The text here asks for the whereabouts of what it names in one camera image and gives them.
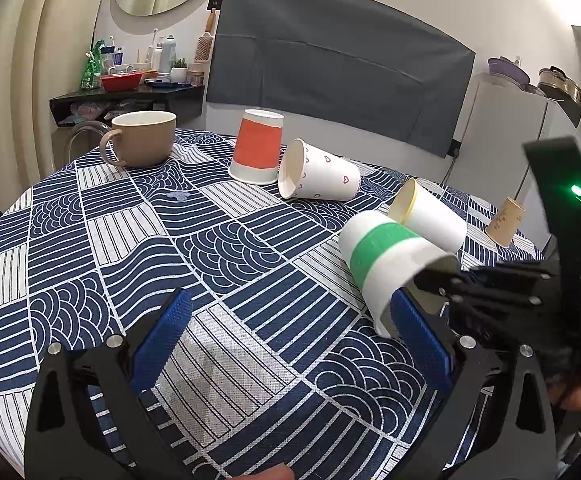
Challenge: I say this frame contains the white cup green band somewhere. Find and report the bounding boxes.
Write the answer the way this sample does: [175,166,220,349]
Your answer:
[338,210,460,338]

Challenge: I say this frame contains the small tan paper cup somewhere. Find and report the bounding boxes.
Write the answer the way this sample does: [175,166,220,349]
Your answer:
[485,196,526,247]

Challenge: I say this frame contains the white cup yellow rim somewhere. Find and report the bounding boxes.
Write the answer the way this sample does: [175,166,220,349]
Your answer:
[387,179,467,254]

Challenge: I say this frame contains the white cup pink hearts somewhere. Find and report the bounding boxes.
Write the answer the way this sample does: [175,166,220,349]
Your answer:
[277,139,361,202]

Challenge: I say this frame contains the orange paper cup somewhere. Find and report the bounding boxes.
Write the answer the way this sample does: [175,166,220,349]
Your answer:
[228,108,284,184]

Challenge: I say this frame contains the person's hand at bottom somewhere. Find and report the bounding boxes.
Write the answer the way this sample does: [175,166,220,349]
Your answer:
[233,463,295,480]

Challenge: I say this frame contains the white refrigerator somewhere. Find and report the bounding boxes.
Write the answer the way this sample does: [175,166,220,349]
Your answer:
[448,74,581,250]

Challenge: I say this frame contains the metal pot on fridge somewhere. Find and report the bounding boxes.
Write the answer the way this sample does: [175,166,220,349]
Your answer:
[539,66,581,105]

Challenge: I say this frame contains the purple bowl on fridge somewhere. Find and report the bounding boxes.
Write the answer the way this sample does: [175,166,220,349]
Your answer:
[488,56,530,88]

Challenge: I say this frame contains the blue white patterned tablecloth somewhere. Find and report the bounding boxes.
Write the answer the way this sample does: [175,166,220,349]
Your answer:
[0,127,547,480]

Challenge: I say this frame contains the beige ceramic mug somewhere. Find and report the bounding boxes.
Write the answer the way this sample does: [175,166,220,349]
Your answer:
[100,110,176,168]

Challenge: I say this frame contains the red bowl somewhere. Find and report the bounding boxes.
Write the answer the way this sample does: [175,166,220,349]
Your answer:
[100,72,143,93]

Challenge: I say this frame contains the green plastic bottle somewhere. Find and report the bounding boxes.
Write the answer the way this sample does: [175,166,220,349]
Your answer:
[80,40,105,90]

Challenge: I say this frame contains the wooden hair brush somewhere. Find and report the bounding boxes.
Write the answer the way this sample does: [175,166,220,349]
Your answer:
[194,9,217,63]

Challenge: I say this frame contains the small potted plant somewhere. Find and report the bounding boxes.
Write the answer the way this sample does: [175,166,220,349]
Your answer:
[169,58,187,84]

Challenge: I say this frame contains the white spray bottle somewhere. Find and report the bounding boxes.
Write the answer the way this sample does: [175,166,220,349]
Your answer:
[158,34,176,77]

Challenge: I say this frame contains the black wall shelf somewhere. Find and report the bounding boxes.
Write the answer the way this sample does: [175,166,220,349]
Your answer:
[50,84,205,127]

